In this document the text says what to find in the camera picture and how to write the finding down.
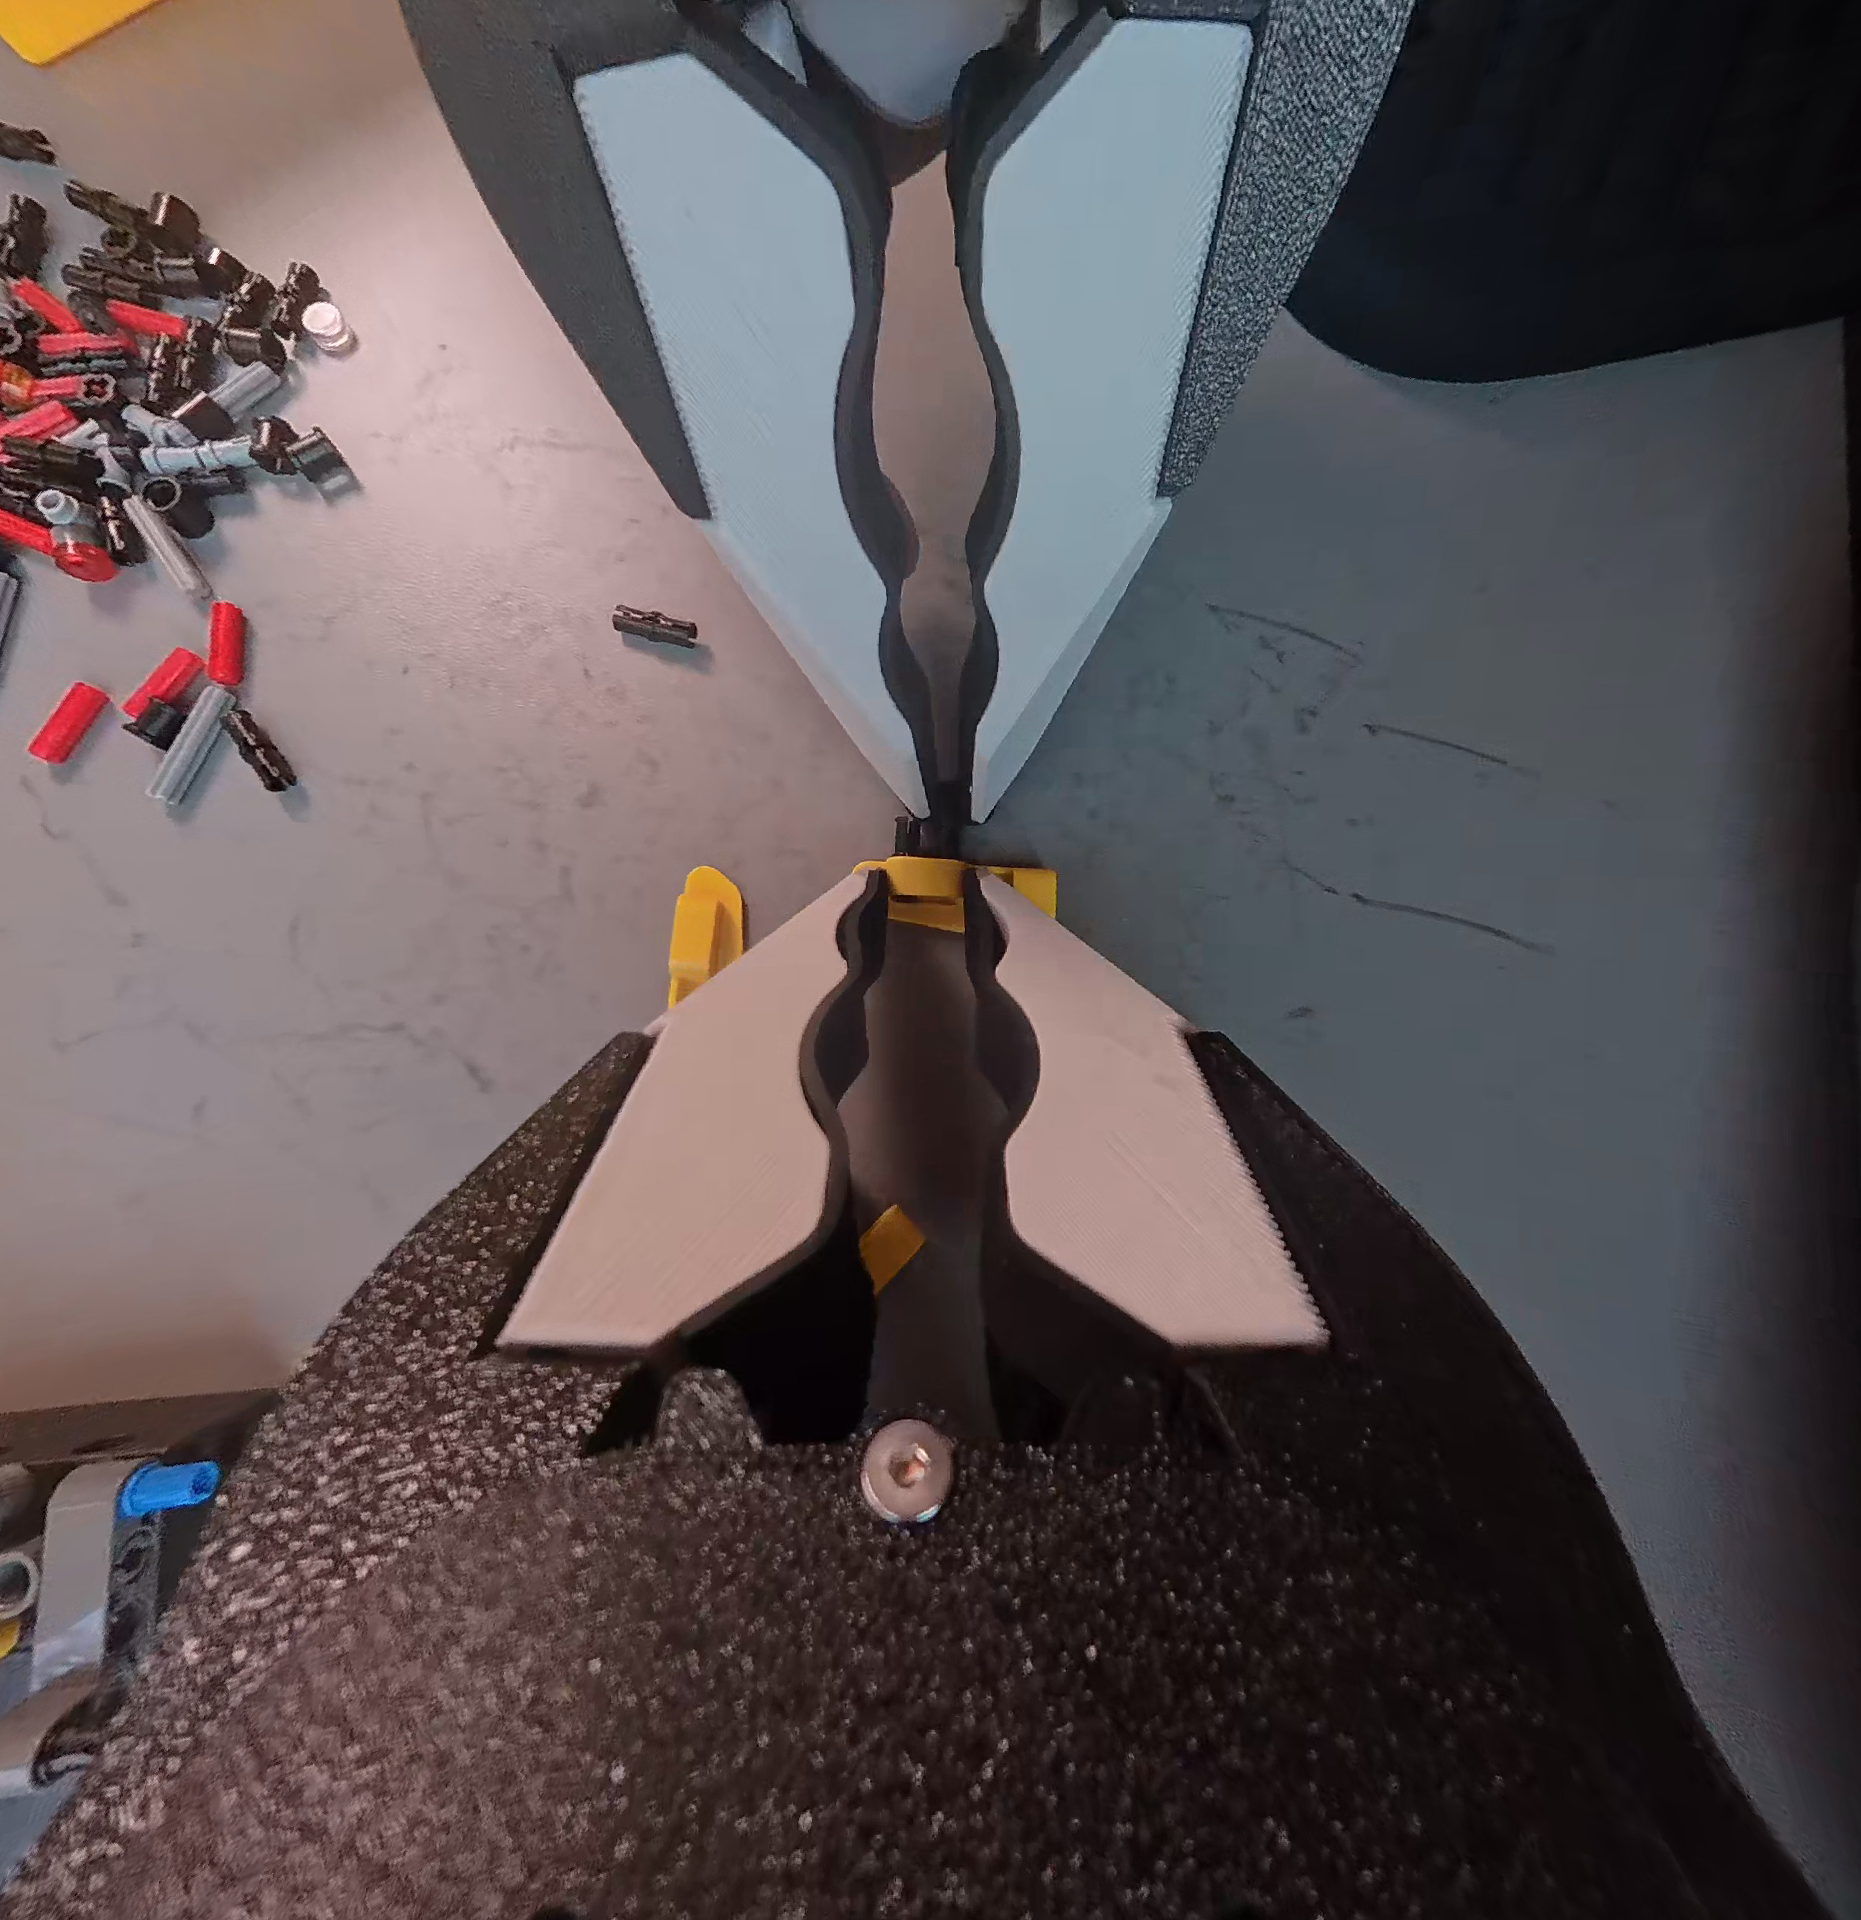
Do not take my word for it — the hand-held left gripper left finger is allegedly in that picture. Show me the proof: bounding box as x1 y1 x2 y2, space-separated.
499 867 890 1368

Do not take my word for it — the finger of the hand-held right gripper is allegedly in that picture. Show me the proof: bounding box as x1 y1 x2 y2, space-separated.
946 16 1260 827
572 45 962 818

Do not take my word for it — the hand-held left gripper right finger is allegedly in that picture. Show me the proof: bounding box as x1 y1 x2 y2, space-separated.
961 870 1334 1363

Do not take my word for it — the yellow lego connector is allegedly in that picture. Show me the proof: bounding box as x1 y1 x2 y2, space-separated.
852 857 1060 940
667 864 749 1012

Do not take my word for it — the pile of small lego pins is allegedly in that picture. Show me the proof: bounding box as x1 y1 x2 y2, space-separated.
0 119 358 808

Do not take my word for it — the black and yellow lego model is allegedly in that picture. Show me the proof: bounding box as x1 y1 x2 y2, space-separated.
0 1388 280 1802

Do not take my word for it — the yellow plastic bin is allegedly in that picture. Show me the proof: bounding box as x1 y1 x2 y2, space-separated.
0 0 167 69

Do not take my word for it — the person's right hand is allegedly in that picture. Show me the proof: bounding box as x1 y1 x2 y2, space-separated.
844 177 997 560

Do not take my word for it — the black mesh pad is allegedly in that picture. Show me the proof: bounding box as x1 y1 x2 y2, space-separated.
1288 0 1861 386

